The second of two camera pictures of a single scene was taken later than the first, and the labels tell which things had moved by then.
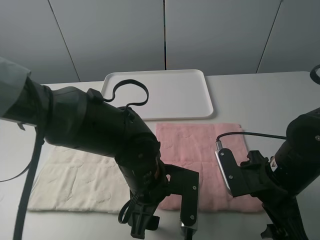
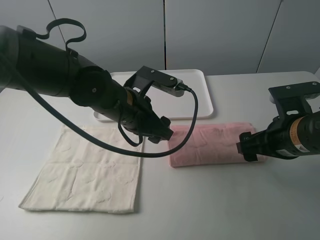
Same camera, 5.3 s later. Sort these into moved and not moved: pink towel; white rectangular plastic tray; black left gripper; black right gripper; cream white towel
Moved: pink towel; black left gripper; black right gripper
Not moved: white rectangular plastic tray; cream white towel
